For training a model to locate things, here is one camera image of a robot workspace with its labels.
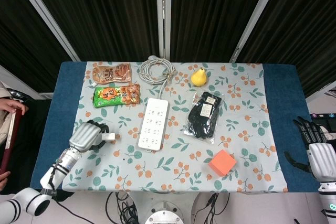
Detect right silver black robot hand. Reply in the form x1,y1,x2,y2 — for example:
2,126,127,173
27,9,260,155
285,115,336,183

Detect bystander hand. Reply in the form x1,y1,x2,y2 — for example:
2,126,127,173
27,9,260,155
0,170,12,192
0,98,29,116

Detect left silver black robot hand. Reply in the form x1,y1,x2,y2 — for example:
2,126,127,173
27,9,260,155
68,119,116,153

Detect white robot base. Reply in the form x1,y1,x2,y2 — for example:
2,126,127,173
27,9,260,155
144,201,186,224

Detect white power strip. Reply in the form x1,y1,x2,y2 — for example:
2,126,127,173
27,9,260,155
138,97,171,153

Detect floral tablecloth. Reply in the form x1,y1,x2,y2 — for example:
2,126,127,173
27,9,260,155
61,61,289,193

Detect blue table cover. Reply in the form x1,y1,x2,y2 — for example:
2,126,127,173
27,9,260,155
30,61,320,194

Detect dark red folder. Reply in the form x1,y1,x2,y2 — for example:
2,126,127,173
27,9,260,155
0,110,24,174

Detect black device with coloured buttons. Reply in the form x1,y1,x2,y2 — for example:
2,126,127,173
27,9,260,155
309,112,336,125

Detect green snack bag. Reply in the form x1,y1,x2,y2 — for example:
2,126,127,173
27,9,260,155
92,83,141,109

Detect brown snack bag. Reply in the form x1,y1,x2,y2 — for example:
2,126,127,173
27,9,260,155
91,62,132,84

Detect orange foam cube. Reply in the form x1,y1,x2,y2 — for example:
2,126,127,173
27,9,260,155
207,149,237,176

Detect black gloves in plastic bag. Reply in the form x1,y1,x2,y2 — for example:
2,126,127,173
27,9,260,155
183,90,226,145

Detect black curtain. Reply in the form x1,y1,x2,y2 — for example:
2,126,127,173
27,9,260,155
0,0,336,99

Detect yellow pear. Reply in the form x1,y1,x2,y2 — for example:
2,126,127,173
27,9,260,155
191,66,208,88

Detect black cable bundle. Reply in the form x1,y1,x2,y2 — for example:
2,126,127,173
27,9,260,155
202,192,230,224
104,191,140,224

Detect grey cable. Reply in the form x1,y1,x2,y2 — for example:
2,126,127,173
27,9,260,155
138,55,176,99

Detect white frame post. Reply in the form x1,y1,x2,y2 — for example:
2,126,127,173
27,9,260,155
228,0,286,63
10,0,81,62
154,0,173,62

